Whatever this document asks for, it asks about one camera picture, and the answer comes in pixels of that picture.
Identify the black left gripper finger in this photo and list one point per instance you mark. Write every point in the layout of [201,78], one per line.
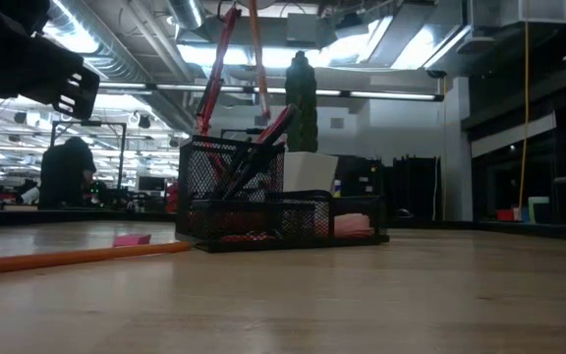
[86,86]

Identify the pink eraser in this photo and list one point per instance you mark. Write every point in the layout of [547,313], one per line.
[131,240]

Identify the orange printed eraser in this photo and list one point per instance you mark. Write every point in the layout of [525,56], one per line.
[248,238]

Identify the pale pink sticky notes pad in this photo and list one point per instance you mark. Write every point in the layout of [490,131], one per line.
[354,226]

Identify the black mesh desk organizer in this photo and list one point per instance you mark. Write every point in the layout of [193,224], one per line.
[243,221]

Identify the white box behind organizer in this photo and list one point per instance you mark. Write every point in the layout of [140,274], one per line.
[312,172]

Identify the person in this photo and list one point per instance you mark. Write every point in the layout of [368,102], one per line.
[67,172]

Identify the dark computer monitor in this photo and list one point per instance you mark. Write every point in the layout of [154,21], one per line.
[151,184]

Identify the white desk object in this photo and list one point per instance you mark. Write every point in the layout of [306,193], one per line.
[30,195]

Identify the red background object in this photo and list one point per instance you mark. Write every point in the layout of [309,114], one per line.
[172,196]

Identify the red pen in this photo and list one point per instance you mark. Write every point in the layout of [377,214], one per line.
[216,162]

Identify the dark green cactus figure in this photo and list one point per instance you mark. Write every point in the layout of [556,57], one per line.
[301,88]

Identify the small blue capped bottle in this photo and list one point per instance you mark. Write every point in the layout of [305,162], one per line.
[337,188]

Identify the long ceiling light tube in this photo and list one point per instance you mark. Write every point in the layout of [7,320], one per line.
[361,94]

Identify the black dome object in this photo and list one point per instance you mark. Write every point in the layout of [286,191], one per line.
[404,215]

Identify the black standing panels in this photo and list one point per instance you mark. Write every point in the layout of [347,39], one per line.
[415,189]

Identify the small red box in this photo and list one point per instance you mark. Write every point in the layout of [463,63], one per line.
[505,215]

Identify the small blue box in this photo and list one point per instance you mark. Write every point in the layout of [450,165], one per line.
[525,215]

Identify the white green box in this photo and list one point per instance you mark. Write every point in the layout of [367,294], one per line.
[539,211]

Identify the black metal frame stand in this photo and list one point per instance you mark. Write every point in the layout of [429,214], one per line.
[122,157]

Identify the silver ceiling duct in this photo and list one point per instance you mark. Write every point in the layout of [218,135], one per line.
[187,12]

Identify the black wall camera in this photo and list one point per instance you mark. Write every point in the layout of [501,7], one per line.
[436,74]

